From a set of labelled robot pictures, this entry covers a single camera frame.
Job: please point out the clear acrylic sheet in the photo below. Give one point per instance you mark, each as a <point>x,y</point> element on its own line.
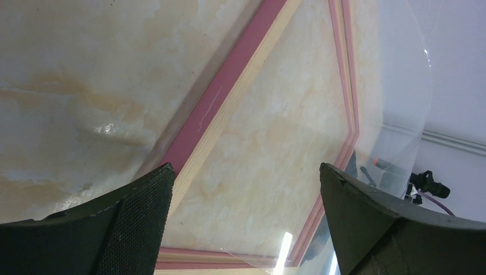
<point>395,95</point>

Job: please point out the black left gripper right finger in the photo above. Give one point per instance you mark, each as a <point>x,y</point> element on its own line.
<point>374,232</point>

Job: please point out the pink wooden picture frame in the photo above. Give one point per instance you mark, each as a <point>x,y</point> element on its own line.
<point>202,218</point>

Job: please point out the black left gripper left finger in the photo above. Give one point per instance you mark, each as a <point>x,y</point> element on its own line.
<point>119,232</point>

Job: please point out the black microphone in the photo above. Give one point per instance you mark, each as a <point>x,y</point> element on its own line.
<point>429,184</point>

